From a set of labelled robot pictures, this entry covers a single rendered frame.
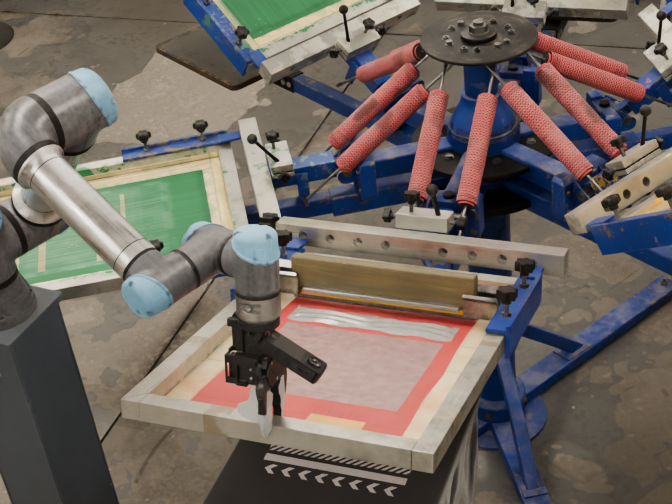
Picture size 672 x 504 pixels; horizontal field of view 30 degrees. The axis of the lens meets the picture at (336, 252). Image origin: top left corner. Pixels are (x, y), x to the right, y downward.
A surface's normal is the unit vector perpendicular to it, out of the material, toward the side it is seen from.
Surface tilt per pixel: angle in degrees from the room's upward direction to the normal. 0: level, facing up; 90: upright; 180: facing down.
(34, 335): 90
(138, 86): 0
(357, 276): 75
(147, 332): 0
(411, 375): 15
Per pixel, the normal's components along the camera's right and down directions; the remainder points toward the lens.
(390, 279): -0.36, 0.34
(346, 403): -0.02, -0.93
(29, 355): 0.90, 0.17
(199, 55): -0.11, -0.81
